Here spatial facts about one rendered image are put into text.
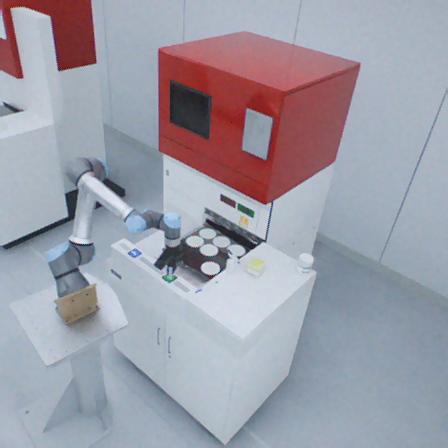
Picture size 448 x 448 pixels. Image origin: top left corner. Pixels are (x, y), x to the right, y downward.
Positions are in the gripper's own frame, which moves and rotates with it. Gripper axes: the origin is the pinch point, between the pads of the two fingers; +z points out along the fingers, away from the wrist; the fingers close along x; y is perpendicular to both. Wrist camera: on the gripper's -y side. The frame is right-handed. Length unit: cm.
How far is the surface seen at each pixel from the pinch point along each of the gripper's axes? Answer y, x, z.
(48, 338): -55, 20, 16
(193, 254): 27.9, 9.3, 7.7
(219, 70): 54, 23, -83
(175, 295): -4.0, -9.0, 3.8
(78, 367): -43, 21, 51
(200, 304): -1.7, -23.1, 1.1
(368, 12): 207, 23, -95
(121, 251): -3.1, 32.1, 1.7
